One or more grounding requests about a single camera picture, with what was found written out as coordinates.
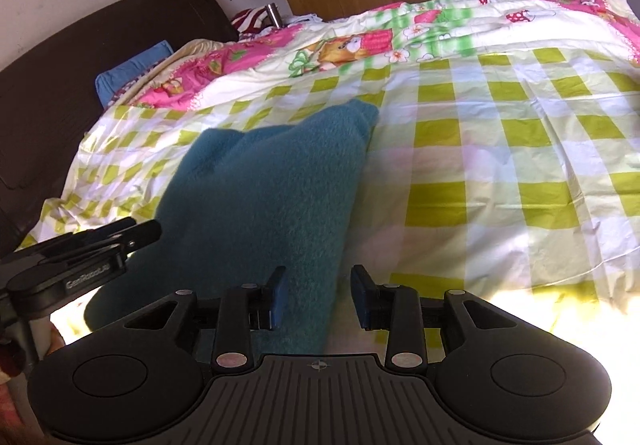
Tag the checkered cartoon print duvet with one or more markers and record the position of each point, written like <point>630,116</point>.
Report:
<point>505,160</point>

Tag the dark wooden headboard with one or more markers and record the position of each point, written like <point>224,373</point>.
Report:
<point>48,99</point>

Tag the blue pillow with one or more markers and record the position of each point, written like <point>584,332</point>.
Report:
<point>109,83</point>

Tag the metal thermos cup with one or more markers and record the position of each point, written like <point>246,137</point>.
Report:
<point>274,16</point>

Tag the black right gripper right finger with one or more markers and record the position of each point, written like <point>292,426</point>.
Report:
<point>395,309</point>

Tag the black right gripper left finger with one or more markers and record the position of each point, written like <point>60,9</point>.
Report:
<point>244,310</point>

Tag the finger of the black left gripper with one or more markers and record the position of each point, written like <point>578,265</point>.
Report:
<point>71,241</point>
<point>127,236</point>

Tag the teal knitted sweater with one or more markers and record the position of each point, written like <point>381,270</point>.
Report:
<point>242,204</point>

